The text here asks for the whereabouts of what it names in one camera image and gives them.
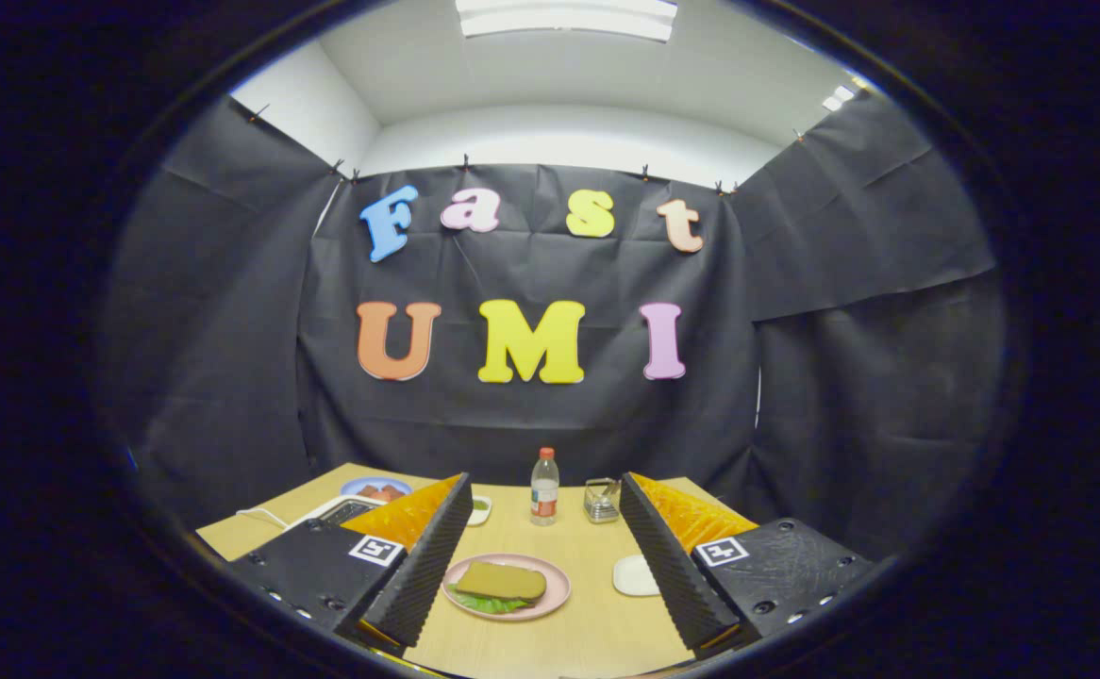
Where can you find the clear water bottle red cap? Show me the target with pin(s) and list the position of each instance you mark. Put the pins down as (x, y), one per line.
(544, 495)

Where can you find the pink plate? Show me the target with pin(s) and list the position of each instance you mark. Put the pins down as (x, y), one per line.
(557, 589)

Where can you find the small white square dish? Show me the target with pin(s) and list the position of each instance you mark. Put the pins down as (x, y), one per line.
(633, 577)

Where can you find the white divided seed tray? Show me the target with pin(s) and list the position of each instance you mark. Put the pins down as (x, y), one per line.
(480, 517)

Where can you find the brown meat piece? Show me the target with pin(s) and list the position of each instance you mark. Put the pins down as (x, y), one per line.
(370, 492)
(393, 492)

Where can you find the blue plate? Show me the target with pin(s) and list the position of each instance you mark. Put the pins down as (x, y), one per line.
(350, 483)

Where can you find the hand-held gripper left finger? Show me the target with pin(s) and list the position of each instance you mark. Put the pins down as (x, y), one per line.
(427, 566)

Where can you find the white toaster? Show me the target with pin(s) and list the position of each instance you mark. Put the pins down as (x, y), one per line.
(309, 516)

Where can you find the green lettuce leaf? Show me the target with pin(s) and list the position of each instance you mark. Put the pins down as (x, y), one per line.
(484, 604)

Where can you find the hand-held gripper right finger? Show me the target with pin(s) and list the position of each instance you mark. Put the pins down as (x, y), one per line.
(665, 575)

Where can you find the brown toast slice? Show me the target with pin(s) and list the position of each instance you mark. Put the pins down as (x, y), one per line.
(503, 580)

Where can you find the small ceiling light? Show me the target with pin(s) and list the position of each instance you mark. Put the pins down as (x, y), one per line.
(838, 97)

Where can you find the large ceiling light panel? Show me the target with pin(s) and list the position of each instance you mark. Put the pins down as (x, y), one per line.
(569, 17)

